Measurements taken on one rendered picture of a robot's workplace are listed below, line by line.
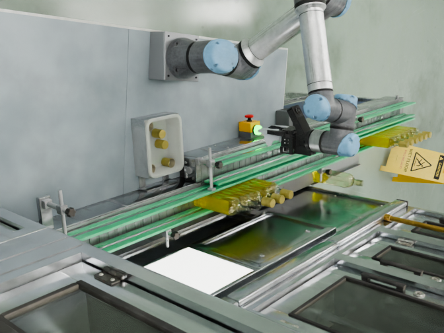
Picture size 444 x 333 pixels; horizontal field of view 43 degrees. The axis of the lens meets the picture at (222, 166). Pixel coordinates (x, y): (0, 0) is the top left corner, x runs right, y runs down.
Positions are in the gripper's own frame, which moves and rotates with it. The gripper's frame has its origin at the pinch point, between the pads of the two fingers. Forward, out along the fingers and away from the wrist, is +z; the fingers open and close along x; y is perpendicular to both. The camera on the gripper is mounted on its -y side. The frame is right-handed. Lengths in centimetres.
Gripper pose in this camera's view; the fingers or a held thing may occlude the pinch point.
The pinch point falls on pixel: (265, 127)
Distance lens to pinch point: 198.0
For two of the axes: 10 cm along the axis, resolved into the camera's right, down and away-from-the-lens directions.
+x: 6.8, -2.2, 7.0
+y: 0.4, 9.6, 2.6
